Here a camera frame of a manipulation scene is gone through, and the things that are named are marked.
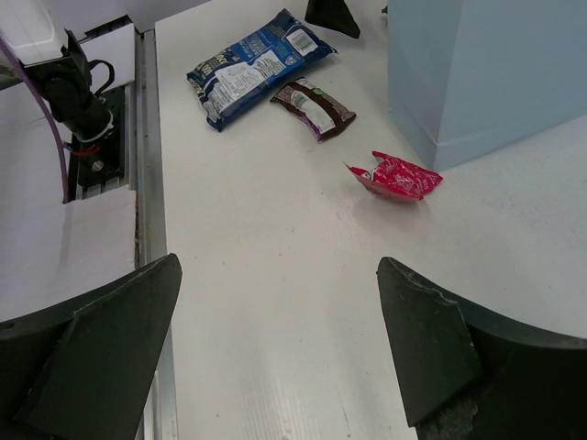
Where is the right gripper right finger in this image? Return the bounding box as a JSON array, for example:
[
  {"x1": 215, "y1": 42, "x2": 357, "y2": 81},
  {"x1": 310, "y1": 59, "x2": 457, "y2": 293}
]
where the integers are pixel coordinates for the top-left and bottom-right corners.
[{"x1": 377, "y1": 257, "x2": 586, "y2": 439}]

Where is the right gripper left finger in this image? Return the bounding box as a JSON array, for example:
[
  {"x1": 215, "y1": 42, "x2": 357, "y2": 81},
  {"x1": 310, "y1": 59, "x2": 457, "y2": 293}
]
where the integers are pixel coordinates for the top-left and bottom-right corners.
[{"x1": 1, "y1": 254, "x2": 183, "y2": 440}]

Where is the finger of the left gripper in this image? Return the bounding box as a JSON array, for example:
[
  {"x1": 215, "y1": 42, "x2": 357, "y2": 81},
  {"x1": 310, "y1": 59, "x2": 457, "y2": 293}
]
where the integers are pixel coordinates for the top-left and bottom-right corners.
[{"x1": 305, "y1": 0, "x2": 360, "y2": 39}]

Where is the small red candy wrapper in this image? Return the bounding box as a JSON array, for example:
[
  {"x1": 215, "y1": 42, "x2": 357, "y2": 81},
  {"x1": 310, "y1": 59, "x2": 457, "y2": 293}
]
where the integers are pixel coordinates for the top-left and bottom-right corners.
[{"x1": 345, "y1": 150, "x2": 443, "y2": 203}]

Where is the blue snack bag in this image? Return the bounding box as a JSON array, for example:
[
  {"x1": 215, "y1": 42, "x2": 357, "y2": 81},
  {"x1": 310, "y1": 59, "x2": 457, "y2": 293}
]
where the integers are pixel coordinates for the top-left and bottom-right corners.
[{"x1": 186, "y1": 9, "x2": 336, "y2": 132}]

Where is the light blue paper bag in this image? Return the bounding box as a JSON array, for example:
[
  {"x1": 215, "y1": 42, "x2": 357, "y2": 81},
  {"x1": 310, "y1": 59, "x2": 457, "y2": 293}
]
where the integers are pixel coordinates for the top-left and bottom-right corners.
[{"x1": 387, "y1": 1, "x2": 586, "y2": 171}]

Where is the brown chocolate bar wrapper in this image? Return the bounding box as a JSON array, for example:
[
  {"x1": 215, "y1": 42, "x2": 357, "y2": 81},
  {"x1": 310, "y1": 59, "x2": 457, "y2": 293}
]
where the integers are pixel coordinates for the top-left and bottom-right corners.
[{"x1": 270, "y1": 77, "x2": 357, "y2": 142}]

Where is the aluminium table frame rail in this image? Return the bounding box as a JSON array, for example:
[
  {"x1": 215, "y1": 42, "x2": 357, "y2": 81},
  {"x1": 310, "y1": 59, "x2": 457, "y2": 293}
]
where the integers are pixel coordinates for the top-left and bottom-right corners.
[{"x1": 68, "y1": 13, "x2": 180, "y2": 440}]

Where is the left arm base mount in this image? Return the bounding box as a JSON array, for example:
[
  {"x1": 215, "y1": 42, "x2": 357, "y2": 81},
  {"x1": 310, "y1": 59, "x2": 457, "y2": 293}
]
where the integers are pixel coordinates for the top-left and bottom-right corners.
[{"x1": 25, "y1": 30, "x2": 125, "y2": 198}]

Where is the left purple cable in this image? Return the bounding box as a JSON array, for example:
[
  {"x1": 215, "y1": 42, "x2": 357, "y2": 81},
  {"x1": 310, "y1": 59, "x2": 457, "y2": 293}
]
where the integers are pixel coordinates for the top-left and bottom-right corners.
[{"x1": 0, "y1": 36, "x2": 72, "y2": 205}]

